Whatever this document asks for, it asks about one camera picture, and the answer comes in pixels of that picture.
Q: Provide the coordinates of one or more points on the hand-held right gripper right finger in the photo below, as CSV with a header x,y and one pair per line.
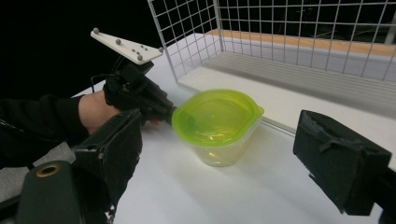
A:
x,y
339,161

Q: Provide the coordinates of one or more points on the plastic container with green lid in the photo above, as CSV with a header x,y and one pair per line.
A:
x,y
214,121

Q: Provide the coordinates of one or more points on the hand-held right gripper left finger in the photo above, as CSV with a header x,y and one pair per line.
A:
x,y
115,149

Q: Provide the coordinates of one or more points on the light wooden board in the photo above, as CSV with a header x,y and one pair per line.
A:
x,y
311,42

